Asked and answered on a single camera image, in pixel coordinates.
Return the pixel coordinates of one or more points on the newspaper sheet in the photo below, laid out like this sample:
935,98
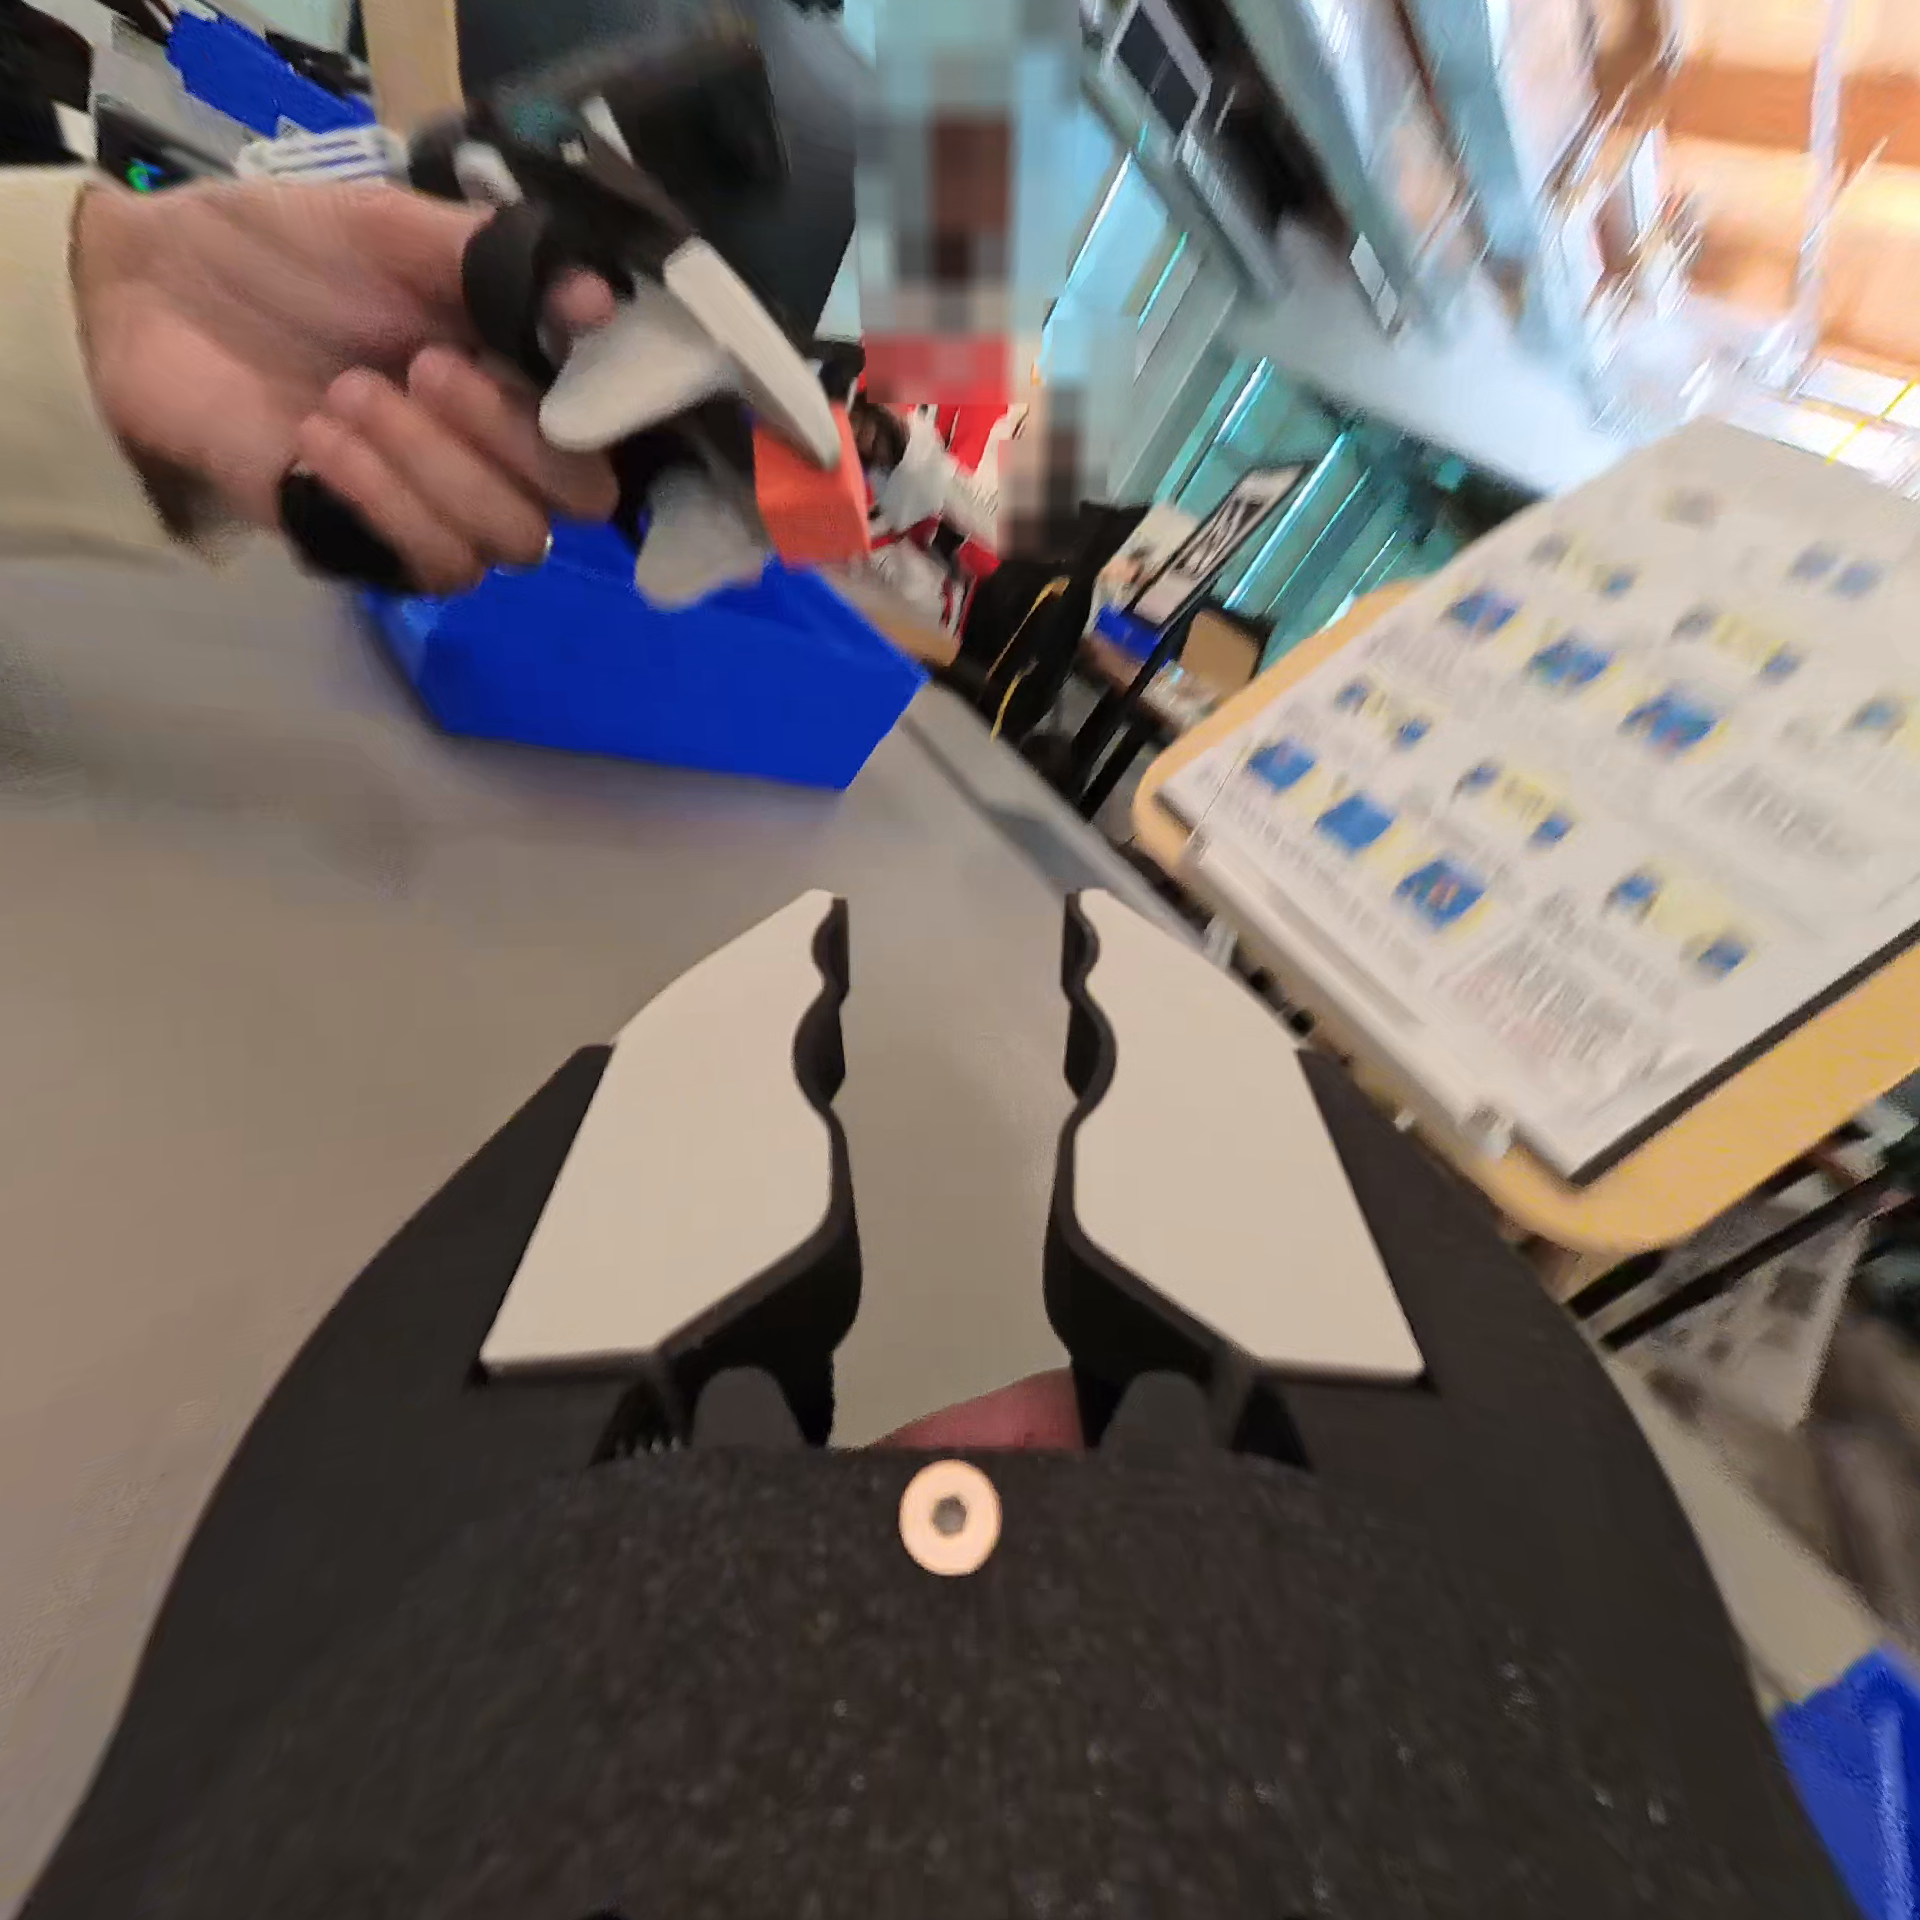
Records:
1757,1328

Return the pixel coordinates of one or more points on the black garment with yellow trim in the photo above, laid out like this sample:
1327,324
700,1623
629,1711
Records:
1049,629

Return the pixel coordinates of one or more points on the person's left hand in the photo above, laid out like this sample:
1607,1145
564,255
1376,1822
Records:
300,329

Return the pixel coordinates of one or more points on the person's left forearm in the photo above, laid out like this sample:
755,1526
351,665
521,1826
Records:
60,375

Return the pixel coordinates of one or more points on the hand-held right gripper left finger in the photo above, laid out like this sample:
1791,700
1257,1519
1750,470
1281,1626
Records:
676,1185

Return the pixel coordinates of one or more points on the blue plastic bin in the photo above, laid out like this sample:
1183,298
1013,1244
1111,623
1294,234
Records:
241,66
1862,1799
645,674

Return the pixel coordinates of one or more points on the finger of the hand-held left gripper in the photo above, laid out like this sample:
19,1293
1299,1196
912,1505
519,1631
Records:
750,346
697,541

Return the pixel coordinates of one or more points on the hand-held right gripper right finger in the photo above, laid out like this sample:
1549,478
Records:
1230,1185

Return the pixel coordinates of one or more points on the printed instruction sheet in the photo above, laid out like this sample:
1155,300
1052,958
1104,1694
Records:
1576,825

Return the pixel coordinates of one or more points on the white and wooden book stand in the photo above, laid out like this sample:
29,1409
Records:
1652,1201

